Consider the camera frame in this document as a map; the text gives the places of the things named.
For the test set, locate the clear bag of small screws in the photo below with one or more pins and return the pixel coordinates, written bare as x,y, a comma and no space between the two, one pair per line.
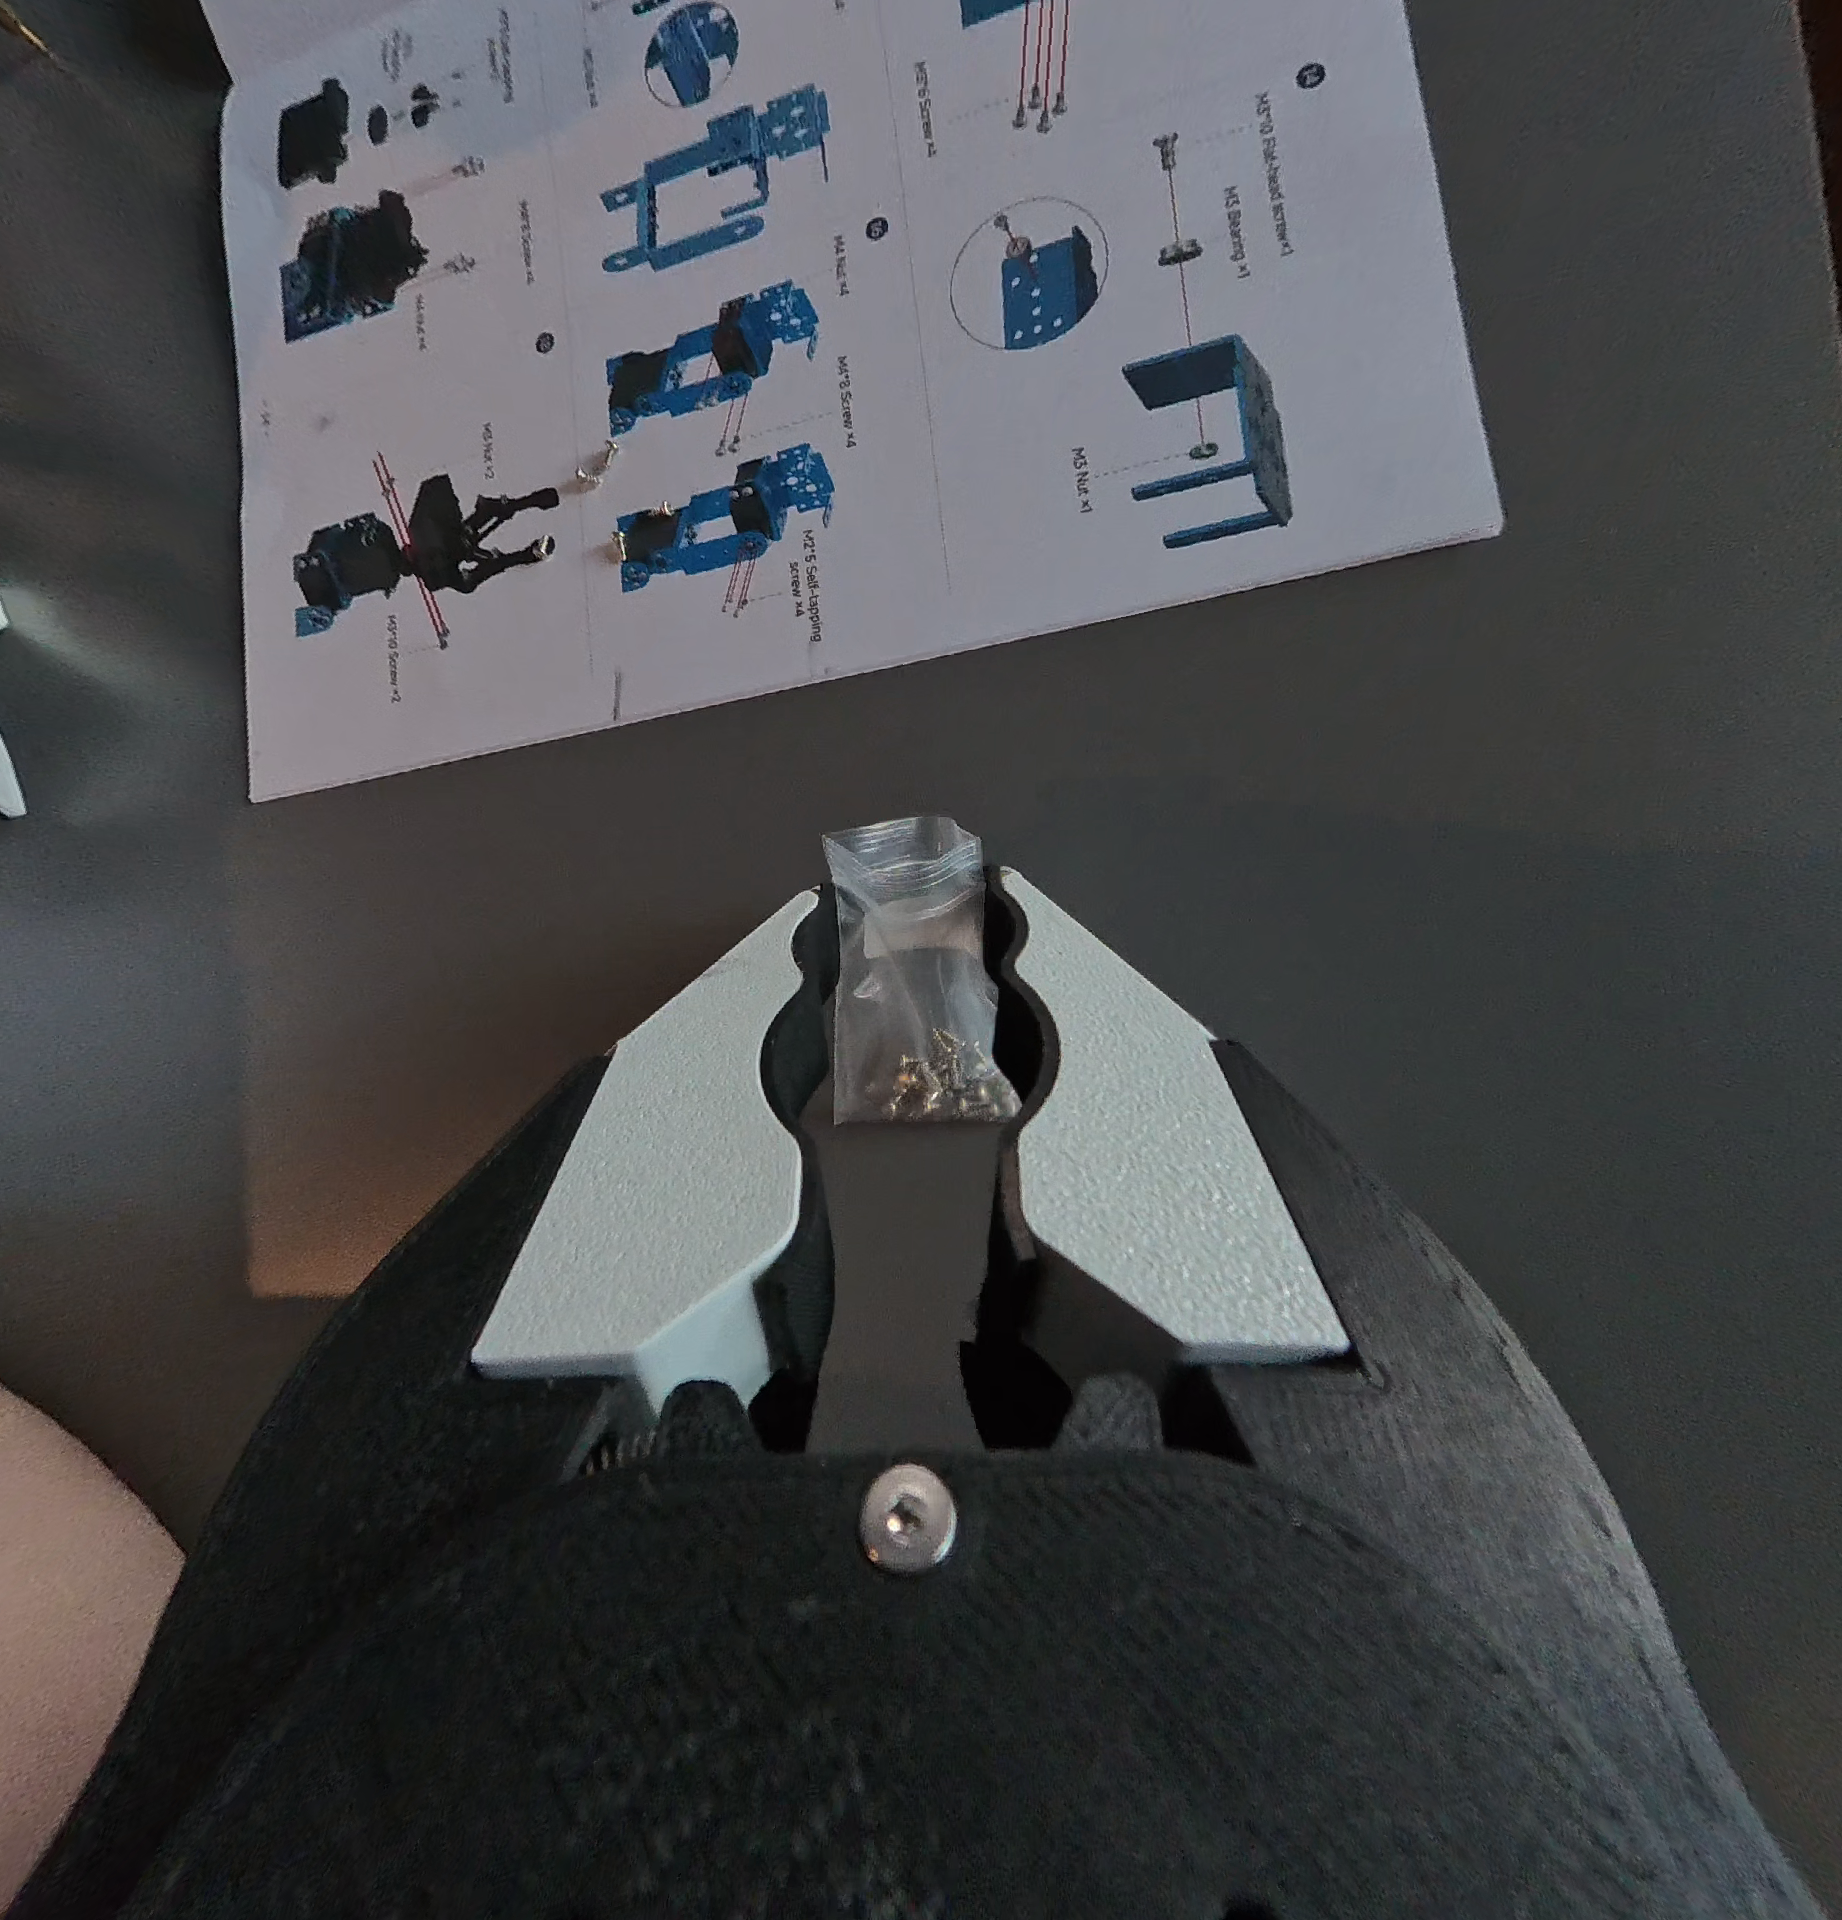
913,1020

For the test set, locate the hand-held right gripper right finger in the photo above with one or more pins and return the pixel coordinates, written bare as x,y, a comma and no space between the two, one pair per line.
1147,1170

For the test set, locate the person's leg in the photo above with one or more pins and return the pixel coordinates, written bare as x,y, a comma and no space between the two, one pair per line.
36,1620

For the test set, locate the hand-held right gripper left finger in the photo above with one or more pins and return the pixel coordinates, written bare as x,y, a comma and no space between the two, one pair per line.
667,1200

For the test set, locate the printed assembly instruction sheet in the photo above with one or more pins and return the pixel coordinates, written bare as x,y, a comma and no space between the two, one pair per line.
862,375

